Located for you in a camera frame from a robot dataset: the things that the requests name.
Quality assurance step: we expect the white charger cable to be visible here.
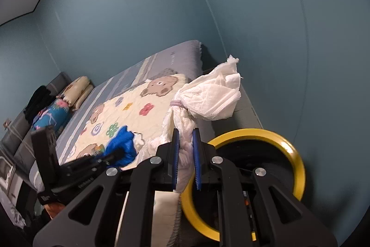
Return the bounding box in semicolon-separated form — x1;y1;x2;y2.
7;122;32;155

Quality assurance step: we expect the pile of black clothes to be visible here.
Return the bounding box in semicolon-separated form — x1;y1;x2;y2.
24;86;58;122

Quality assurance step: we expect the yellow rimmed black trash bin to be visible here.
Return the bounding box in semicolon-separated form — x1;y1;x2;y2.
182;128;306;242

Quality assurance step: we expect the bear print quilt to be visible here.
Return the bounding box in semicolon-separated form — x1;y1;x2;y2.
59;73;209;172

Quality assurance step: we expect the white tissue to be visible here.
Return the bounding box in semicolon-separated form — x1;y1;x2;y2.
136;54;242;194

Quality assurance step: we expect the beige folded pillow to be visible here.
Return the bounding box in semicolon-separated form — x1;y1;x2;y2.
58;76;94;111

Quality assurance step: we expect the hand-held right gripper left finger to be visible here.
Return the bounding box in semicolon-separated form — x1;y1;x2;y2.
33;128;181;247

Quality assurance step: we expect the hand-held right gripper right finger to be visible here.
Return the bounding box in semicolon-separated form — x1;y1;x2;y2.
192;128;338;247

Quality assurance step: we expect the person's left hand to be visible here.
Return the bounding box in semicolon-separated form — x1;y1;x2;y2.
43;202;67;220

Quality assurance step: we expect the grey upholstered bed frame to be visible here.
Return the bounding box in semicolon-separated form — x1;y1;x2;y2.
0;68;261;178

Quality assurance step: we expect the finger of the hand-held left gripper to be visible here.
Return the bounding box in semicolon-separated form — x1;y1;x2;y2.
64;154;100;166
69;149;125;176

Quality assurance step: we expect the grey striped bedsheet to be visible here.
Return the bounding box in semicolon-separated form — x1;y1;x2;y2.
56;40;203;166

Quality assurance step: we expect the folded blue floral quilt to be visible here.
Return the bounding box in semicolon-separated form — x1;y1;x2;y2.
32;98;71;132

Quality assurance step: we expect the blue plastic bag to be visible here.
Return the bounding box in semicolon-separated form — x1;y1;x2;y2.
104;125;139;169

